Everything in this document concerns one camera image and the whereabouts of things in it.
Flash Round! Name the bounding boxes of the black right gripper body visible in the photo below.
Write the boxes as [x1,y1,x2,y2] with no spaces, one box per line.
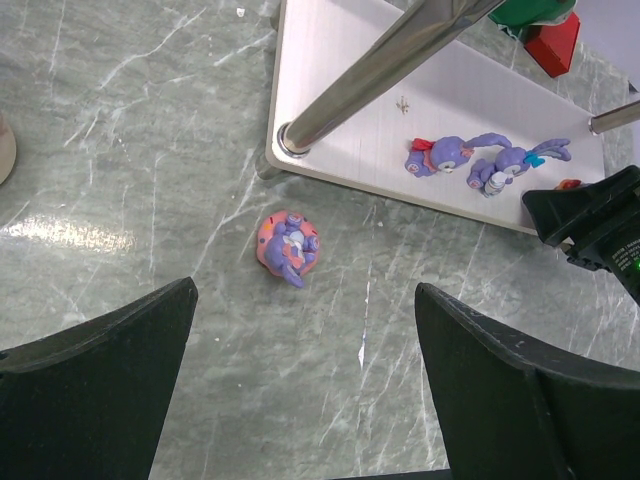
[522,165,639,301]

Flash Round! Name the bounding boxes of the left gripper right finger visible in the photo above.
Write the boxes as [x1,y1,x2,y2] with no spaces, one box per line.
[415,283,639,479]

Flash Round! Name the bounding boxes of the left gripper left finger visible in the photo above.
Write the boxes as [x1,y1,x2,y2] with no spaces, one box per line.
[1,278,198,479]

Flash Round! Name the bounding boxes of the orange base purple toy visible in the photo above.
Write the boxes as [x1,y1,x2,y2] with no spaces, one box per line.
[555,179,585,191]

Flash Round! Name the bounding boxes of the purple white toy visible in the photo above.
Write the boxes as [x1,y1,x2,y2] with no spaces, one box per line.
[464,133,572,196]

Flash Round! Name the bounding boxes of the purple spotted toy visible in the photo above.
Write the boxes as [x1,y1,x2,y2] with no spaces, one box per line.
[256,210,320,288]

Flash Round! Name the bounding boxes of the white two-tier shelf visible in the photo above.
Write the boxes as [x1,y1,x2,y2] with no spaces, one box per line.
[256,1,635,233]

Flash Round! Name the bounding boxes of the red green box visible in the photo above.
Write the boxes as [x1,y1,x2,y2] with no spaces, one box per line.
[489,0,581,78]

